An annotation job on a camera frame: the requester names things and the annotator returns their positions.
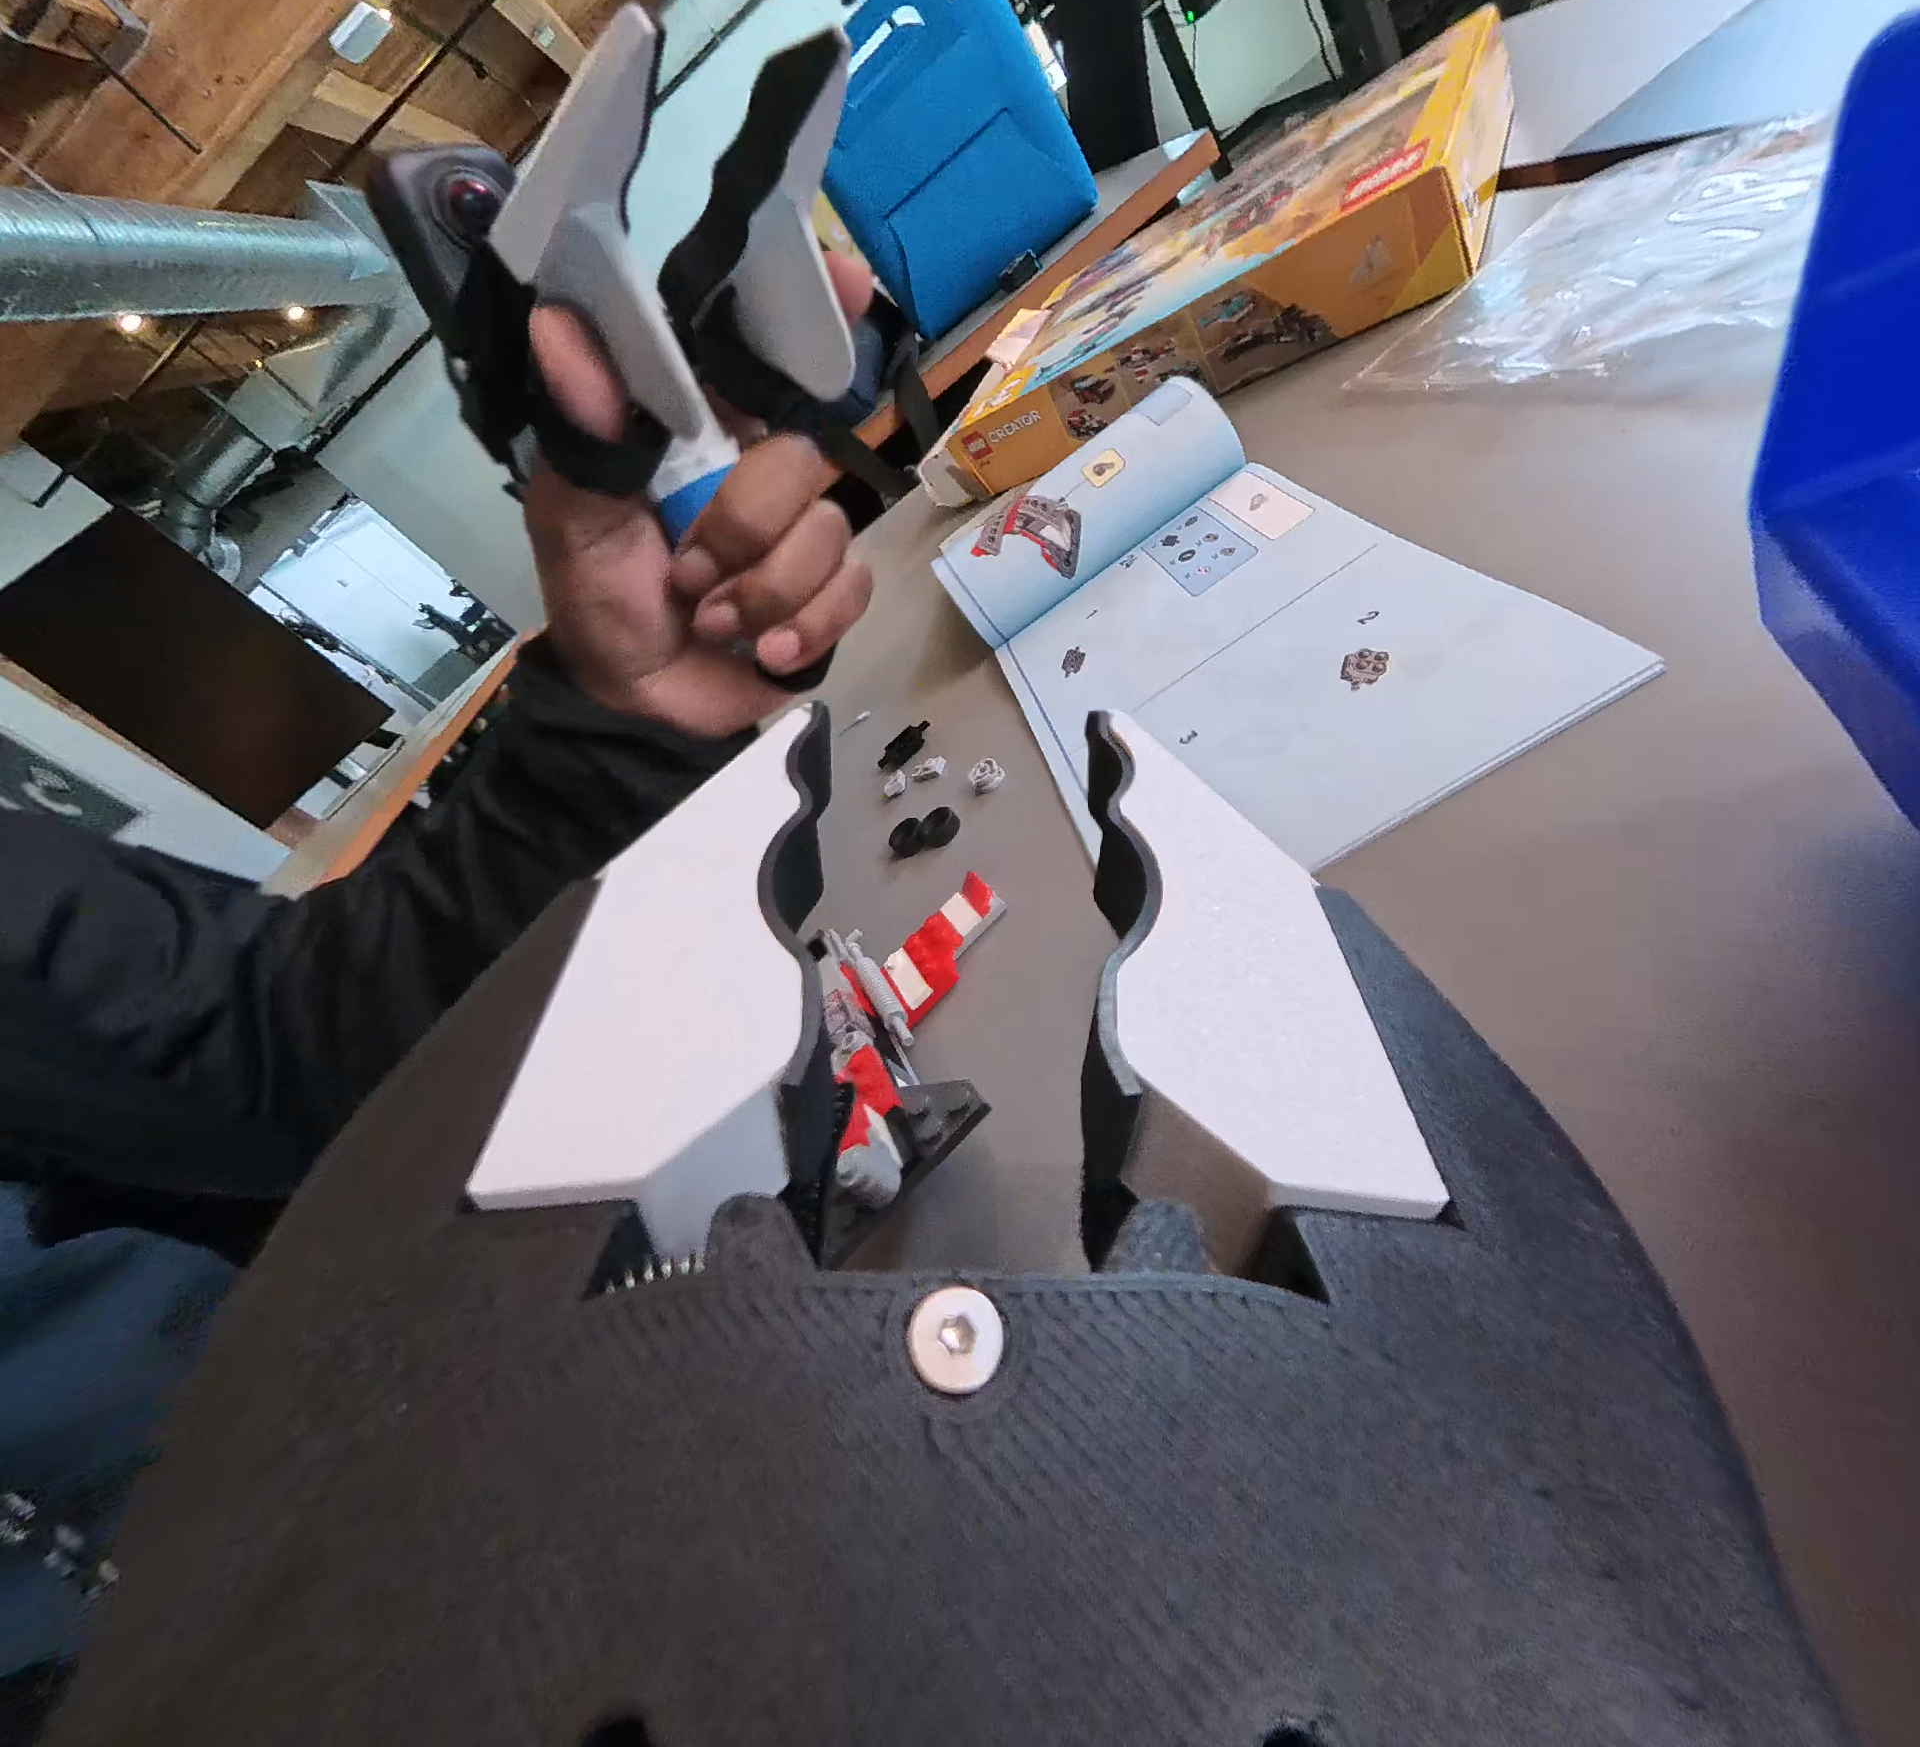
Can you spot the blue felt bag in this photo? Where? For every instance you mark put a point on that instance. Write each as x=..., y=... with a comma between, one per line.
x=960, y=187

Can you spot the silver metal duct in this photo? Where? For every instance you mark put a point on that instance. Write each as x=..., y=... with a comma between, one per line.
x=149, y=254

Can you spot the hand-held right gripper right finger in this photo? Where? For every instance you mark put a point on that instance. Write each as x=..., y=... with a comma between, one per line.
x=1260, y=1013

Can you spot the white ceiling sensor box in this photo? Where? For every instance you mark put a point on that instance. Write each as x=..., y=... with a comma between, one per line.
x=362, y=30

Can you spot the small black toy brick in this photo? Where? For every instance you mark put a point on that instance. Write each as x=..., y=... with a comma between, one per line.
x=903, y=743

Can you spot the light blue instruction booklet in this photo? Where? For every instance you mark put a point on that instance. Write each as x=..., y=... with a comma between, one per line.
x=1274, y=637

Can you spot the blue plastic bin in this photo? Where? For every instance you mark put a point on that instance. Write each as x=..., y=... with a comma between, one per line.
x=1845, y=428

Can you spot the person's left forearm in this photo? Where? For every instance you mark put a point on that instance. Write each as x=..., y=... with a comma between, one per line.
x=301, y=952

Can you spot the grey desk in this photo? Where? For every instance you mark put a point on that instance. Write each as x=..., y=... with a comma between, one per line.
x=1500, y=952
x=1681, y=36

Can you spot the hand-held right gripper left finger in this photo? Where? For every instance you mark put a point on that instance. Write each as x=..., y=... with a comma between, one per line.
x=661, y=996

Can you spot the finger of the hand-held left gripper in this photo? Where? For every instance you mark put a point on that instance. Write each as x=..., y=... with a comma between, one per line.
x=810, y=292
x=591, y=157

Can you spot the red white toy brick model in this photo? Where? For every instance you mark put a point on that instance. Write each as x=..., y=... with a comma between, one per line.
x=929, y=952

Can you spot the yellow toy brick box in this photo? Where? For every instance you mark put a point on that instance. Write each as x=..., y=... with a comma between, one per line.
x=1320, y=263

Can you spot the clear plastic bag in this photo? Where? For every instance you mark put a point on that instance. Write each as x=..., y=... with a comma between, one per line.
x=1620, y=263

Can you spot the person's left hand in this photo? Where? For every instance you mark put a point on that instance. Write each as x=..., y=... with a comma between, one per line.
x=645, y=622

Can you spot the spiral metal duct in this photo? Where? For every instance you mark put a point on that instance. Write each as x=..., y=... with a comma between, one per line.
x=255, y=442

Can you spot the person's blue jeans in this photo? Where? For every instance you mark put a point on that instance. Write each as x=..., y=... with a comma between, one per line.
x=75, y=1402

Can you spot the black wall screen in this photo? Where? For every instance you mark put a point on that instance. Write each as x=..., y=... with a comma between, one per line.
x=180, y=666

